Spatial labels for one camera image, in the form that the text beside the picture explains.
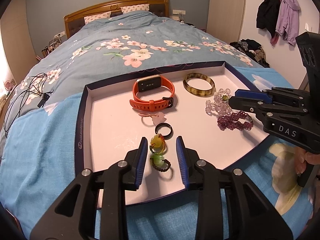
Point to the green jade bead pendant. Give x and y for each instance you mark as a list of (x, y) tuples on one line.
[(159, 163)]

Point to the pink desk fan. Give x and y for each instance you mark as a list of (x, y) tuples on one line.
[(9, 84)]

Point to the navy box lid tray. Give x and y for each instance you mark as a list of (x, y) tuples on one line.
[(160, 129)]

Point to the purple hanging jacket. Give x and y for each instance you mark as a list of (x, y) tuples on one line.
[(288, 22)]

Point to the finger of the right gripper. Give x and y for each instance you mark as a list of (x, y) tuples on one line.
[(247, 103), (252, 94)]

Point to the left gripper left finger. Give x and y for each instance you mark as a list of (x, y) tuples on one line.
[(73, 214)]

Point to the pink pendant charm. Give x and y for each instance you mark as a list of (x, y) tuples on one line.
[(157, 118)]

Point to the left patterned pillow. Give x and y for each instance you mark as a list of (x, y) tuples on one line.
[(91, 18)]

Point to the tortoiseshell bangle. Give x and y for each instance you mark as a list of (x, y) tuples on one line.
[(199, 84)]

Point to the person's right hand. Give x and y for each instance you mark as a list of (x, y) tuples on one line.
[(302, 158)]

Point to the blue floral bedspread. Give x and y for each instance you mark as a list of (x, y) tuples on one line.
[(72, 111)]

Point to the white wall socket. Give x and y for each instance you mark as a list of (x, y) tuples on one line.
[(178, 12)]

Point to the patterned pillow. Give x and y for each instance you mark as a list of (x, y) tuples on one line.
[(132, 8), (91, 18)]

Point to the right patterned pillow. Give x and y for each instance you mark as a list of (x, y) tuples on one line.
[(132, 8)]

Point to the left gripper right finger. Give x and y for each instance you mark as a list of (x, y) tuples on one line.
[(250, 214)]

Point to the dark clothes pile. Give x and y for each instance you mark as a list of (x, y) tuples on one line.
[(253, 50)]

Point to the black hanging jacket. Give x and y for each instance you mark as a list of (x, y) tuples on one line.
[(267, 16)]

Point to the orange smart watch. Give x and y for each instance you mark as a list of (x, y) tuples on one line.
[(149, 85)]

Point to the wooden headboard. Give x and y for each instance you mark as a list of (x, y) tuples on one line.
[(75, 21)]

